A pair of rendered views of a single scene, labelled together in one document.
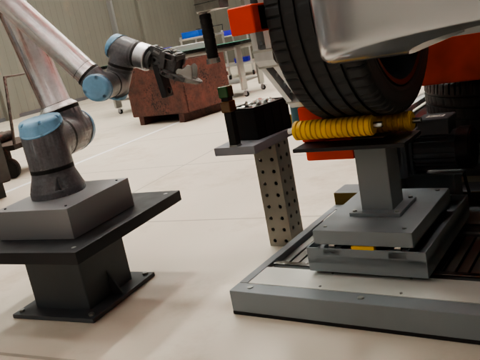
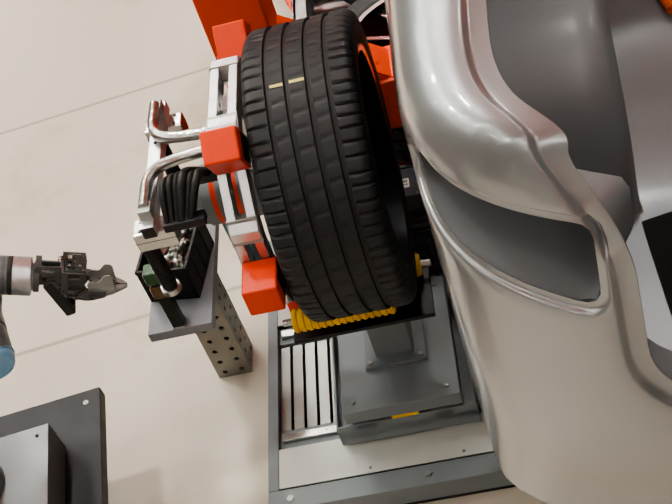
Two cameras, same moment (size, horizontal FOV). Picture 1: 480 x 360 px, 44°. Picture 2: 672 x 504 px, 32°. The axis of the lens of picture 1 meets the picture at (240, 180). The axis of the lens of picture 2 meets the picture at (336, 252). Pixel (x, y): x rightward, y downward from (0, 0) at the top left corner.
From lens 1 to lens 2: 1.74 m
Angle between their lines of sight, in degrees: 37
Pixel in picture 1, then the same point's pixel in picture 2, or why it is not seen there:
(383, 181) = (399, 330)
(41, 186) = not seen: outside the picture
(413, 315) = (490, 477)
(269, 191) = not seen: hidden behind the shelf
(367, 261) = (412, 423)
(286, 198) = (231, 326)
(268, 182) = not seen: hidden behind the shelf
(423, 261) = (475, 409)
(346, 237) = (386, 411)
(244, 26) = (269, 306)
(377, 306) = (453, 481)
